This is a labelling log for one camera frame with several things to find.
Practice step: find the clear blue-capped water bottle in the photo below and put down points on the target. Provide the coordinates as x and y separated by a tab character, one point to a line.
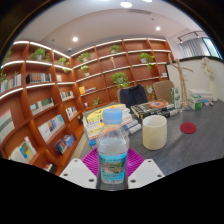
112	150

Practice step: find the multi-bulb ceiling lamp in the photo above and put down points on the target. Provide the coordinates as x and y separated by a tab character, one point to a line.
126	4

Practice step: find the green and white carton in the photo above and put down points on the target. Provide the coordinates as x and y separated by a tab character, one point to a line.
175	98

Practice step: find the wooden wall shelf unit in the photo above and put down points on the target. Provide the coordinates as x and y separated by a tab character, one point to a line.
43	100

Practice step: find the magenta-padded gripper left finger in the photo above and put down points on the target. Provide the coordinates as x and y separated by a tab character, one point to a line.
78	173

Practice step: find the black track light rail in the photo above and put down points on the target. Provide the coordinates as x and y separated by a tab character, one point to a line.
190	34

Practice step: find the dark office chair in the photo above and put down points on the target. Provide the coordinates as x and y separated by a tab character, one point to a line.
133	96

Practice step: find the round recessed ceiling light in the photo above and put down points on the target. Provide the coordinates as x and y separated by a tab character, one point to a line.
75	39
157	28

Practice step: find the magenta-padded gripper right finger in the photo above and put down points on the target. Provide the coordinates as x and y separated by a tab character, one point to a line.
146	173

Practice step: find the grey window curtain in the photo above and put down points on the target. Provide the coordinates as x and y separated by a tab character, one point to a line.
193	47

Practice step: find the black-framed window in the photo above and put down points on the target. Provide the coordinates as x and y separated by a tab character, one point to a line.
211	48

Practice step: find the flat round red coaster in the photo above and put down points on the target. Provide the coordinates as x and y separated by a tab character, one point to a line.
188	128

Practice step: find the wooden artist mannequin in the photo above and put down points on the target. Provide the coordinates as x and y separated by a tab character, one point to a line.
181	78

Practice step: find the green and white box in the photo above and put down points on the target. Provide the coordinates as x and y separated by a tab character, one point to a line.
195	102

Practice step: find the cream ceramic mug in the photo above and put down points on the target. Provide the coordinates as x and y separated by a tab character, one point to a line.
154	133

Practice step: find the stack of white packs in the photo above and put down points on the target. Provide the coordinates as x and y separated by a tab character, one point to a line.
201	92

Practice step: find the tan chair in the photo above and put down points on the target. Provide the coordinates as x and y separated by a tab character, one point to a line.
163	90

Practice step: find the stack of dark books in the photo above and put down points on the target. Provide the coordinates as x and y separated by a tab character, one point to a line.
151	108

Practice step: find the stack of colourful books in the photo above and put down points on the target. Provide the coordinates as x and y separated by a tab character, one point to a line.
95	118

